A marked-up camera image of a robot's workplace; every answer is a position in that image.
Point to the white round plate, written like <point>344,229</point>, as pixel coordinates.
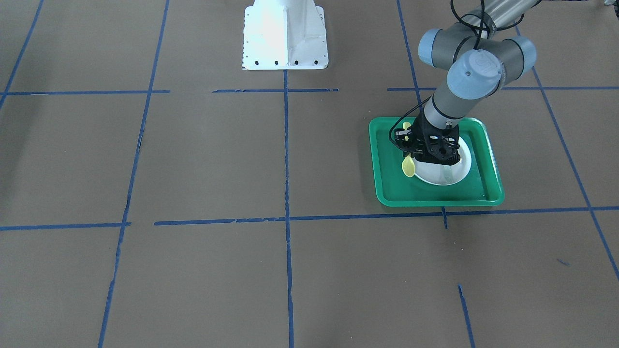
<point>430,173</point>

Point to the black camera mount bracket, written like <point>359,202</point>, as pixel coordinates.
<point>401,138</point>

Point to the green plastic tray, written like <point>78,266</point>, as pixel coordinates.
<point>482,185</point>

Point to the yellow plastic spoon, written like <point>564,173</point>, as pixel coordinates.
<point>408,164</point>

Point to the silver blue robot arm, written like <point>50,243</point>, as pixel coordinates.
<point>477,66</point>

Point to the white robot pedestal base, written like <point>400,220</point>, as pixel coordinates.
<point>284,34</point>

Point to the pale green plastic fork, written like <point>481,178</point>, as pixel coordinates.
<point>448,174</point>

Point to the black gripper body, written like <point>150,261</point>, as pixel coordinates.
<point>420,133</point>

